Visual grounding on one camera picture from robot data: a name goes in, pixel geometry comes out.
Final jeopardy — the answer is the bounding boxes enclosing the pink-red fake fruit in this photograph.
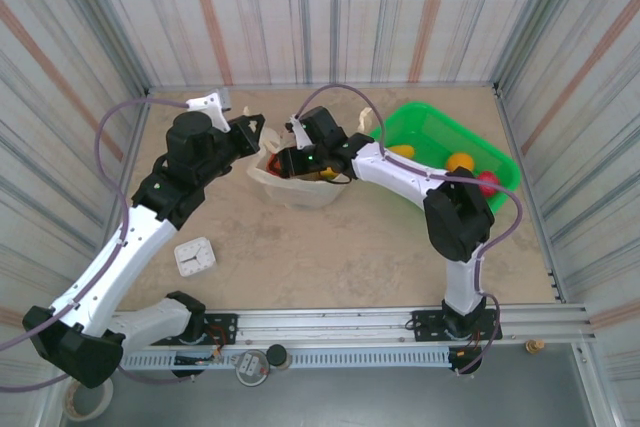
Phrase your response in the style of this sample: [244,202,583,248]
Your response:
[474,171,501,197]

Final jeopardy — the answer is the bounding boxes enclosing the beige tape roll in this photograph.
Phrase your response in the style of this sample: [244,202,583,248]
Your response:
[62,379,114,422]

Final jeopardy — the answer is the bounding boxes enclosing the white square clock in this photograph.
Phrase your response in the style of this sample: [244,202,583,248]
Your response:
[173,236,218,278]

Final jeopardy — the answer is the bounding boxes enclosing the aluminium mounting rail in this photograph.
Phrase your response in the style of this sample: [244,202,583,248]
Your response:
[54,302,599,348]

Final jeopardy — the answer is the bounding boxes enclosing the white slotted cable duct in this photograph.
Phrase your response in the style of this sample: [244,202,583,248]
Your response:
[119,349,454,371]

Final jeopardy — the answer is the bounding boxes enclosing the green plastic basket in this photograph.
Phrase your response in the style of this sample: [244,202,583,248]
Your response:
[368,101,522,216]

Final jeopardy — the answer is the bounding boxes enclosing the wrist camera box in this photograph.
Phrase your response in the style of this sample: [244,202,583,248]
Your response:
[284,115,314,151]
[185,89,234,134]

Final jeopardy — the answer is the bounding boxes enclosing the orange fake orange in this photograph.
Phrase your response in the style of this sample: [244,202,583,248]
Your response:
[446,152,475,176]

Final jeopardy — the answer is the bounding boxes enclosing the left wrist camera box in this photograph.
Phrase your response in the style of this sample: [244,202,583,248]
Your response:
[185,89,234,134]

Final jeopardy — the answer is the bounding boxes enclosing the black round knob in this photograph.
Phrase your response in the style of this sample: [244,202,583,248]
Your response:
[265,344,292,371]

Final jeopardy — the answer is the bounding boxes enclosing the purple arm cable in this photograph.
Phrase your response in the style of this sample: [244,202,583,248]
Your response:
[293,84,525,376]
[0,99,201,393]

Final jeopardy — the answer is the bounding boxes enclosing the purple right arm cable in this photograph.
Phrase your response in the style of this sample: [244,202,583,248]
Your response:
[293,84,525,376]

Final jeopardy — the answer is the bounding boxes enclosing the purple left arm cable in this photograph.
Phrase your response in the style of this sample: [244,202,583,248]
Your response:
[0,99,201,393]

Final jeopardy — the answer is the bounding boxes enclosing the thin red black wires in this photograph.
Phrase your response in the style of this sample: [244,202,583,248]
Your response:
[447,329,486,366]
[207,324,237,366]

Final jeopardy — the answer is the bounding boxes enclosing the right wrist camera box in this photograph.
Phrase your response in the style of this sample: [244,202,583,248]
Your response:
[284,115,314,151]

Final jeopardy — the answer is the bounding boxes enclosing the round metal gauge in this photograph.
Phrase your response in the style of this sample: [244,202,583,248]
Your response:
[234,349,274,388]

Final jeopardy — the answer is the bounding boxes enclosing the translucent cream plastic bag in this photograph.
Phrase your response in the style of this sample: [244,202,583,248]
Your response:
[242,105,375,212]

